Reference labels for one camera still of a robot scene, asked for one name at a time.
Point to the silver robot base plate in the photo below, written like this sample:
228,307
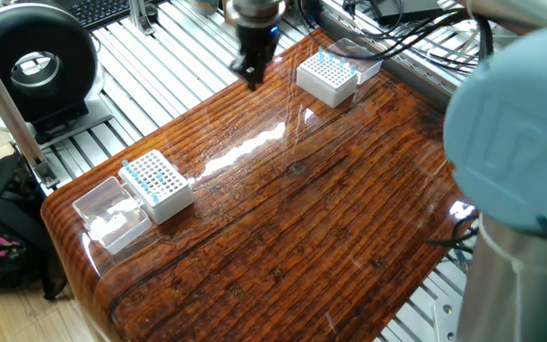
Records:
444,313

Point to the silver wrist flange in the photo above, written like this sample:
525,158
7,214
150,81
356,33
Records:
258,9

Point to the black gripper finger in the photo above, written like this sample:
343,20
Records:
244,66
259,64

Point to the white pipette tip rack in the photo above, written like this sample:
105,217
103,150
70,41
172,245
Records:
169,205
326,91

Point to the black computer keyboard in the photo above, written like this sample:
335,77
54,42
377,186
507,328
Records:
98,10

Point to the small metal bracket stand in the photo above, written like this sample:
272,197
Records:
140,16

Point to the blue pipette tip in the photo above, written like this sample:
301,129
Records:
125,165
145,186
321,50
352,69
135,175
342,62
159,176
321,59
155,197
331,57

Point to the black power adapter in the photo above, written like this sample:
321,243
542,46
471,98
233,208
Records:
406,10

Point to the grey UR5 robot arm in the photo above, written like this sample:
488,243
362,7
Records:
515,142

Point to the black backpack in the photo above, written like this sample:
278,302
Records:
3,228

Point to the clear plastic rack lid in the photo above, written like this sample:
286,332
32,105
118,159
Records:
112,223
371,71

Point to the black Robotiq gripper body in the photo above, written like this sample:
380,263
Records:
259,38

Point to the aluminium frame post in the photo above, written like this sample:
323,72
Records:
3,109

